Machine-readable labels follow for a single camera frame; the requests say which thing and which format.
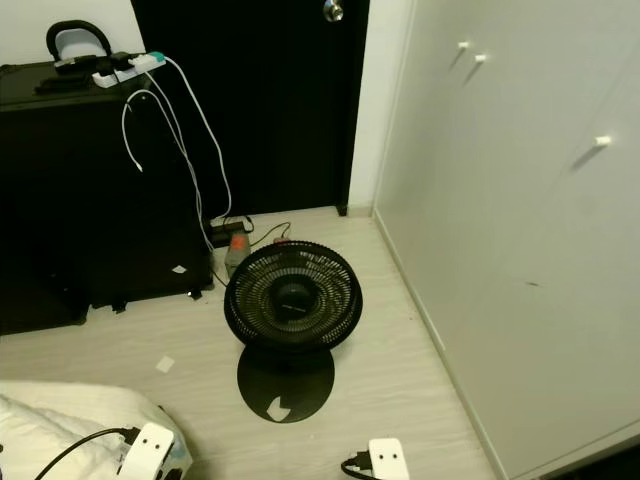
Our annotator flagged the cream cartoon print blanket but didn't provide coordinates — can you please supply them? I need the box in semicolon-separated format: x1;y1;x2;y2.
0;393;196;480

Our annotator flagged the black cabinet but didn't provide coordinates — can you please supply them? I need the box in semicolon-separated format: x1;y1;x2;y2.
0;60;213;337

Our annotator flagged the black flat device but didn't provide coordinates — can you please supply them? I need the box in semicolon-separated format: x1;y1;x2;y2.
35;72;101;96

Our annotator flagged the white power strip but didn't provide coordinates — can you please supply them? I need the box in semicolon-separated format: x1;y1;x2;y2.
90;53;167;87

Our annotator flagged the black power adapter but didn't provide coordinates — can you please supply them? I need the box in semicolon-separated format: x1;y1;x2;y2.
210;220;251;247

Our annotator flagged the plastic bottle orange label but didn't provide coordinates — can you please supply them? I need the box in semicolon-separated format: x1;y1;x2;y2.
226;232;251;271

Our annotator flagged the black door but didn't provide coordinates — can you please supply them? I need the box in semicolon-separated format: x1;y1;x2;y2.
130;0;371;216

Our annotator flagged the black floor fan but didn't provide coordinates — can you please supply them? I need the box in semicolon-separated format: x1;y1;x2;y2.
224;240;365;423

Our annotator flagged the white wardrobe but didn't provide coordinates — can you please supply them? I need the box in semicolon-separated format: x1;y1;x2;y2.
372;0;640;480

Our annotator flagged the short white charging cable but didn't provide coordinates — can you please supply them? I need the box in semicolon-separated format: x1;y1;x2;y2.
122;89;161;173

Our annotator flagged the grey power strip cable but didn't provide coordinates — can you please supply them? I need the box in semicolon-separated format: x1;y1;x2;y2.
140;85;229;291

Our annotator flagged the black arched handle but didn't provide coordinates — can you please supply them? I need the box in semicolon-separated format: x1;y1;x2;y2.
46;20;113;63

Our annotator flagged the long white cable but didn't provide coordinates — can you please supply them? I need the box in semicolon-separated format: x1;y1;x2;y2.
163;56;234;221

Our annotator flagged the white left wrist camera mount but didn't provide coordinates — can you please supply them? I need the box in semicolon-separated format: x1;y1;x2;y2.
117;422;173;480

